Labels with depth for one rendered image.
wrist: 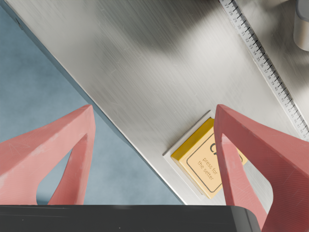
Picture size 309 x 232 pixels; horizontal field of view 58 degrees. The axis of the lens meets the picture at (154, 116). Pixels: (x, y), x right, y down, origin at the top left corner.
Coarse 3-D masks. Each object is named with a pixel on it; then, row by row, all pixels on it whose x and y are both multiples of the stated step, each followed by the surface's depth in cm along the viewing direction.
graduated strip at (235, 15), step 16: (224, 0) 33; (240, 16) 34; (240, 32) 35; (256, 48) 36; (256, 64) 36; (272, 64) 37; (272, 80) 37; (288, 96) 39; (288, 112) 39; (304, 128) 40
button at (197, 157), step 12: (204, 132) 32; (192, 144) 32; (204, 144) 32; (180, 156) 32; (192, 156) 32; (204, 156) 32; (216, 156) 33; (240, 156) 34; (192, 168) 32; (204, 168) 32; (216, 168) 33; (192, 180) 33; (204, 180) 33; (216, 180) 33; (204, 192) 33; (216, 192) 34
